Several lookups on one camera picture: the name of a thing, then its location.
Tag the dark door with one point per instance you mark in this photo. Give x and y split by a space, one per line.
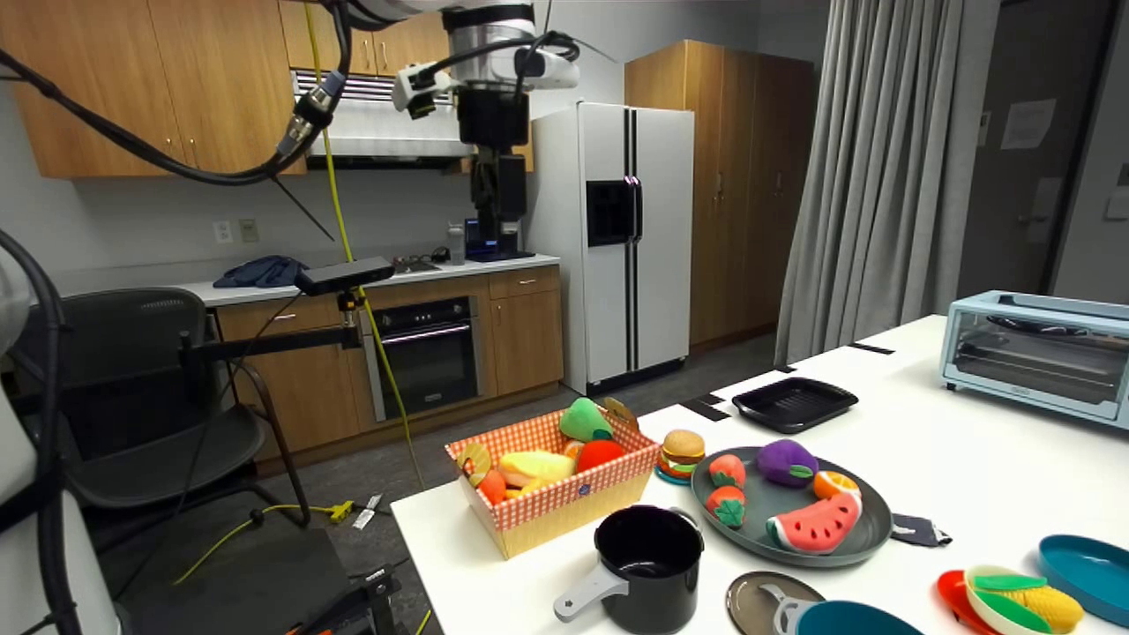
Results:
1035 213

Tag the red plush tomato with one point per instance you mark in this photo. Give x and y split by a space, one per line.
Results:
601 457

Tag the wooden lower cabinets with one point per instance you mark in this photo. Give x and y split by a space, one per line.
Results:
515 337

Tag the red plush with green leaf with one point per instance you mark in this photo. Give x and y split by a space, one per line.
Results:
729 506

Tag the white paper sheet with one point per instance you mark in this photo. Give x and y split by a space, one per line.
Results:
1029 125

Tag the blue cloth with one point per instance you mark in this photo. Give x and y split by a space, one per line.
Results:
261 273

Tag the wide black tape patch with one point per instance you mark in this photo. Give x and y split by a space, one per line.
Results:
707 407

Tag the red plush strawberry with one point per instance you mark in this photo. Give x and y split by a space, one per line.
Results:
729 469

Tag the white range hood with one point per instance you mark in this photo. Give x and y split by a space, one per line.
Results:
388 127

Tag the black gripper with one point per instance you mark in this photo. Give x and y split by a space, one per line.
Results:
493 119

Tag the brown plush pastry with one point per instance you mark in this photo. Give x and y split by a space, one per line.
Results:
620 414

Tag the light blue toaster oven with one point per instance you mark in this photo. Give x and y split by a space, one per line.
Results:
1035 354

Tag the wooden upper cabinets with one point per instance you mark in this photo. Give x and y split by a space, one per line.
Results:
143 83

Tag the black bar camera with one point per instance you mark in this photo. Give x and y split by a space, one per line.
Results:
344 276

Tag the yellow plush banana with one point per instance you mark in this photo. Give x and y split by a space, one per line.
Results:
538 467

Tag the tall wooden cabinet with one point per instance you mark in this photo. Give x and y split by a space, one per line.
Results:
753 176

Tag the black office chair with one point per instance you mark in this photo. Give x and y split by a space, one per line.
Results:
143 401

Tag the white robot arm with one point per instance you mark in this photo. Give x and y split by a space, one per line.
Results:
494 36

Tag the brown plush cookie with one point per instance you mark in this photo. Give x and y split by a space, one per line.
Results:
474 462

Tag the long black tape strip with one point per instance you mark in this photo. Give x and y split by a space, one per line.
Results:
872 347

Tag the teal shallow pan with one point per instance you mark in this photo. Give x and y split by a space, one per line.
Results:
1087 576

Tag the orange plush carrot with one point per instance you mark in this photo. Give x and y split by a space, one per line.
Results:
493 489

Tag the black built-in oven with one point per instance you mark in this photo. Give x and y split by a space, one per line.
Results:
424 356

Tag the white refrigerator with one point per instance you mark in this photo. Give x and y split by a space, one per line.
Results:
611 294

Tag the plush watermelon slice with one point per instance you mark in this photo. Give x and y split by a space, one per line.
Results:
817 526

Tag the black coffee machine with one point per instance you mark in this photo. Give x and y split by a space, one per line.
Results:
493 240

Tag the orange gingham cardboard basket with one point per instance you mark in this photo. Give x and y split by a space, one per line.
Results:
566 506

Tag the wooden cabinets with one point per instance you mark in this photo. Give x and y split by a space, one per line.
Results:
515 337
143 83

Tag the purple plush eggplant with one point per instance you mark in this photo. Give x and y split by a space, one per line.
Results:
784 462

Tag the yellow corn toy green husk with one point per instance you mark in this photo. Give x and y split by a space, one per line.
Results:
1035 601

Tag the red bowl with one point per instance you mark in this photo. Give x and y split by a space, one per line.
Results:
954 593

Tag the black baking tray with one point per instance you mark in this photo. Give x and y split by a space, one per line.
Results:
795 403

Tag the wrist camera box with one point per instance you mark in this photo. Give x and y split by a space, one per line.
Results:
416 94

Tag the plush burger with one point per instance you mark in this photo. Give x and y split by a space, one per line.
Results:
681 450

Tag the small teal dish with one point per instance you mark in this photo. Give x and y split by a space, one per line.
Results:
671 476

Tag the grey curtain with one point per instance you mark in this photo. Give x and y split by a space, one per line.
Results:
882 176

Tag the black camera support arm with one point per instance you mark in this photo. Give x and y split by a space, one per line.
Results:
270 344

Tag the green plush avocado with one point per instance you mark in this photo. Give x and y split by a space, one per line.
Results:
582 420

